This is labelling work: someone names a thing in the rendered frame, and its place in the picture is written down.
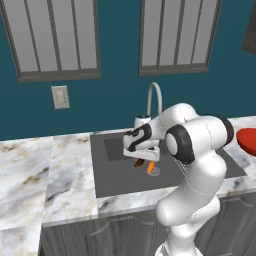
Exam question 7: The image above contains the grey sink basin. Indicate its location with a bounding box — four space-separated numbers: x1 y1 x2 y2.
89 128 248 200

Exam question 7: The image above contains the grey cupboard door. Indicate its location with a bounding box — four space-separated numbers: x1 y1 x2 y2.
84 213 170 256
195 193 256 256

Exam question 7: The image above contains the grey framed window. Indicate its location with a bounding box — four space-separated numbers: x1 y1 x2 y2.
0 0 102 84
138 0 223 77

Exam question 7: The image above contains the dark wall cupboard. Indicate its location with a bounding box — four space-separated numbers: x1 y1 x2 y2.
241 0 256 55

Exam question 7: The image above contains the beige wall socket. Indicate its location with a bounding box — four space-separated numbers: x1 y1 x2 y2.
50 85 71 110

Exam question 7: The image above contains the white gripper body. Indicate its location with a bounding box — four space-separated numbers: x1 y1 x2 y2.
122 146 161 163

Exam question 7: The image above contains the orange carrot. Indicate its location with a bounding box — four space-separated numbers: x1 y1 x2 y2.
146 160 156 175

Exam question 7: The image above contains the red bowl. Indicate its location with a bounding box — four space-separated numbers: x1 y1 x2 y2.
235 127 256 157

